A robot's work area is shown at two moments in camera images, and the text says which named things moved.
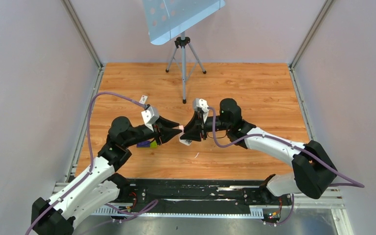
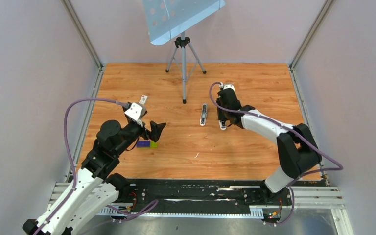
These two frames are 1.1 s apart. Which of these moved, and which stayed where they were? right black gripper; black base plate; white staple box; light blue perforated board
Moved: right black gripper
Stayed: light blue perforated board; white staple box; black base plate
